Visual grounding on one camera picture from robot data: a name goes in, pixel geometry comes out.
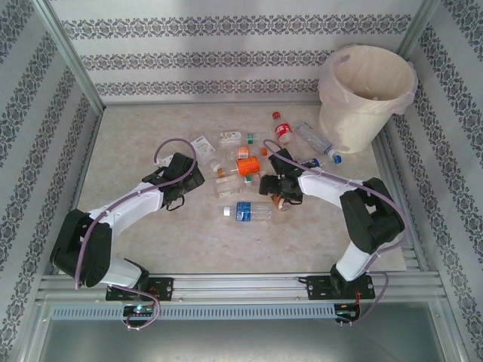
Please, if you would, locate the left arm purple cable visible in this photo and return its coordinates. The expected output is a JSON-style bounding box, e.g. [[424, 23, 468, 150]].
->
[[73, 138, 199, 333]]

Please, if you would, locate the aluminium frame post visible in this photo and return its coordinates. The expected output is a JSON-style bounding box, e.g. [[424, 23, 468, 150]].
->
[[35, 0, 106, 111], [394, 0, 442, 57]]

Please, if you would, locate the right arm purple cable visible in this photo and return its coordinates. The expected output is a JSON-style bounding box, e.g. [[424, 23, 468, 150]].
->
[[262, 138, 411, 327]]

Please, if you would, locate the clear ribbed blue cap bottle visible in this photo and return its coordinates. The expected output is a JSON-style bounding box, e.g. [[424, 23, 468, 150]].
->
[[293, 119, 343, 166]]

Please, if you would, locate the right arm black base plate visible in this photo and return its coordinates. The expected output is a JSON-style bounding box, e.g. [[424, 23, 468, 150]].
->
[[306, 275, 376, 302]]

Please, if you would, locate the grey metal panel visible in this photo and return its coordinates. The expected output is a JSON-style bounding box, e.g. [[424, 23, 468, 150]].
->
[[37, 319, 454, 362]]

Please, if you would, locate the brown juice bottle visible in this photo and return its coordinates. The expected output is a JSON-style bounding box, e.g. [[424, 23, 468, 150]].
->
[[272, 194, 294, 212]]

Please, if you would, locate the orange NFC label bottle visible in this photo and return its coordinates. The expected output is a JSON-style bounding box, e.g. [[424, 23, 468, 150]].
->
[[215, 156, 262, 178]]

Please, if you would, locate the aluminium mounting rail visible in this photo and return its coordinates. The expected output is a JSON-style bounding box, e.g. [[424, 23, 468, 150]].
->
[[35, 273, 446, 302]]

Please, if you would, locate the white ribbed plastic bin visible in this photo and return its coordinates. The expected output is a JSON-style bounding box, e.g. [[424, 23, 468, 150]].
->
[[318, 44, 418, 155]]

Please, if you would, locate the white label white cap bottle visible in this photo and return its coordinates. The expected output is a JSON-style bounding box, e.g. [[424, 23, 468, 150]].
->
[[189, 134, 223, 170]]

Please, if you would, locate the green and white label bottle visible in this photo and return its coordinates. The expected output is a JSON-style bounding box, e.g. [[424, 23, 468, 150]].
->
[[218, 130, 262, 146]]

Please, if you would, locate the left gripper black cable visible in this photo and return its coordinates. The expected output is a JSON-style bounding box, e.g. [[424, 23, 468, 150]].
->
[[164, 194, 186, 212]]

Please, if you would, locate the orange barcode label bottle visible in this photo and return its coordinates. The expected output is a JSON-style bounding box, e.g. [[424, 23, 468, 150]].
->
[[224, 145, 269, 160]]

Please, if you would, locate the grey slotted cable duct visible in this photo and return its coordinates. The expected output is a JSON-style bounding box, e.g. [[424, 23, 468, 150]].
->
[[51, 304, 361, 320]]

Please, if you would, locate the translucent plastic bin liner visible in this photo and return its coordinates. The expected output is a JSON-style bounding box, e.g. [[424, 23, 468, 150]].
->
[[316, 44, 419, 118]]

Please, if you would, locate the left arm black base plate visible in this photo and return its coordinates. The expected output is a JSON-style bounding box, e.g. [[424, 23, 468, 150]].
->
[[105, 277, 175, 302]]

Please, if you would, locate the red cap cola bottle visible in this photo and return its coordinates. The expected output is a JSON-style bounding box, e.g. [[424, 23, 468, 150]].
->
[[271, 110, 295, 147]]

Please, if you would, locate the blue label water bottle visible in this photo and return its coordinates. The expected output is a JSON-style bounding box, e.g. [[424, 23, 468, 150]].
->
[[221, 201, 273, 223]]

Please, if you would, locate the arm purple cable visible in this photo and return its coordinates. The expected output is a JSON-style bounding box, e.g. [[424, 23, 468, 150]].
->
[[73, 138, 199, 333], [262, 138, 411, 327]]

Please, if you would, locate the clear green cap bottle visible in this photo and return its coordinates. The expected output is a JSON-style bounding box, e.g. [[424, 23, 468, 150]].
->
[[214, 175, 254, 199]]

